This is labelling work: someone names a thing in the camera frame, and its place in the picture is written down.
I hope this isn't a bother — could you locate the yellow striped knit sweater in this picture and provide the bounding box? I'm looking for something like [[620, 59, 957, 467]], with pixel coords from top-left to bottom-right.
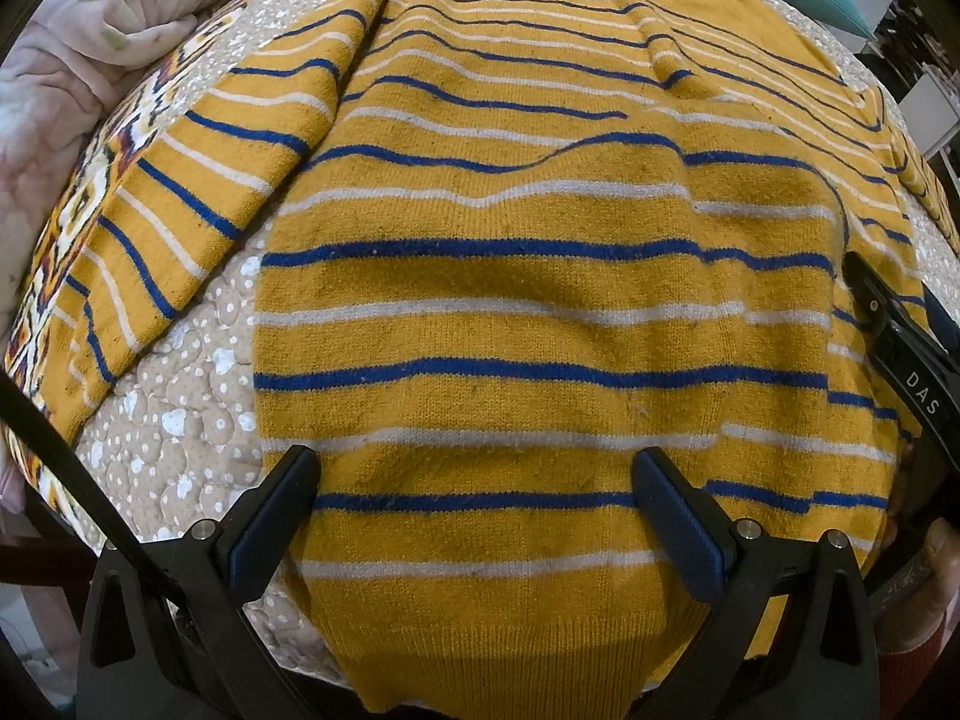
[[35, 0, 960, 719]]

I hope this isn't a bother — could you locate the person's right hand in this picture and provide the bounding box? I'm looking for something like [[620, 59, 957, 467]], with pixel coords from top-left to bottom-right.
[[877, 518, 958, 653]]

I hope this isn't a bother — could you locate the beige dotted quilted bedspread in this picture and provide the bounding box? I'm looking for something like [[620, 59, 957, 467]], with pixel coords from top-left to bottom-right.
[[70, 0, 960, 691]]

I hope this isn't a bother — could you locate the colourful diamond pattern blanket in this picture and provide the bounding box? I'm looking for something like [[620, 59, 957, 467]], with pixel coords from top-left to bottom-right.
[[3, 0, 280, 541]]

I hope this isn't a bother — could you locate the pink floral fleece blanket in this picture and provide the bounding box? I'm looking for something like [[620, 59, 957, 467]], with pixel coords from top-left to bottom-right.
[[2, 0, 215, 327]]

